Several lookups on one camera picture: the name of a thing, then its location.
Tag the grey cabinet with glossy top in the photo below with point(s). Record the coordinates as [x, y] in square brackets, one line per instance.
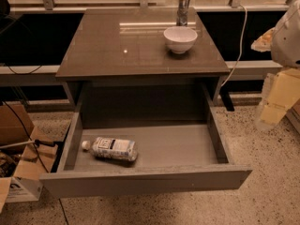
[125, 60]

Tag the brown cardboard box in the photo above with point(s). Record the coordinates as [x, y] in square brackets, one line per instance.
[22, 166]

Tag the white rod with black tip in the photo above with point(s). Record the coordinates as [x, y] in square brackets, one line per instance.
[37, 142]

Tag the grey open drawer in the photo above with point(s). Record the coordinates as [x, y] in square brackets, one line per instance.
[180, 145]

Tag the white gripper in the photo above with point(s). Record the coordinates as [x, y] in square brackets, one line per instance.
[288, 44]

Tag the white ceramic bowl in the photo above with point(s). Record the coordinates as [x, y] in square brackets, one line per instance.
[179, 39]

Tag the clear plastic bottle white cap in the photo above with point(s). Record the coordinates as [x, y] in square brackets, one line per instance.
[111, 148]

